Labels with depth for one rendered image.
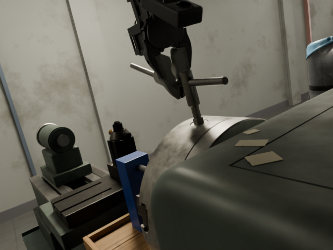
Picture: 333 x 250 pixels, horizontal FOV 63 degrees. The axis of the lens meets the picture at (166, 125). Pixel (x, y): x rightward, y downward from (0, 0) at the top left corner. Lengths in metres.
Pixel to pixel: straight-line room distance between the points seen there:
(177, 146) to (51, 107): 3.15
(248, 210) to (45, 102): 3.40
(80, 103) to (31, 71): 0.65
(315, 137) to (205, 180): 0.12
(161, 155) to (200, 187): 0.25
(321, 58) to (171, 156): 0.58
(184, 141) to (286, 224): 0.30
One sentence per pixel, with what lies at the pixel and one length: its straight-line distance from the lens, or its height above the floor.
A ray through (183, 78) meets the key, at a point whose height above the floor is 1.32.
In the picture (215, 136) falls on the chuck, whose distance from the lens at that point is 0.42.
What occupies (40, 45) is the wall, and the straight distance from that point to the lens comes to 3.59.
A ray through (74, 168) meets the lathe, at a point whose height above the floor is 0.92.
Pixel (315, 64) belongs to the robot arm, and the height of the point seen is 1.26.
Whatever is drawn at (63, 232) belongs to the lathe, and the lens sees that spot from 0.93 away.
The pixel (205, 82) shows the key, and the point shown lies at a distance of 0.43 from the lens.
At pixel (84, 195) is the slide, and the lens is 1.01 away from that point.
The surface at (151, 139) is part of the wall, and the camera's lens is 4.04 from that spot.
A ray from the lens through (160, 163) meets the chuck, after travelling 0.46.
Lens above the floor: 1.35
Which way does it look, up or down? 13 degrees down
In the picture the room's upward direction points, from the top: 12 degrees counter-clockwise
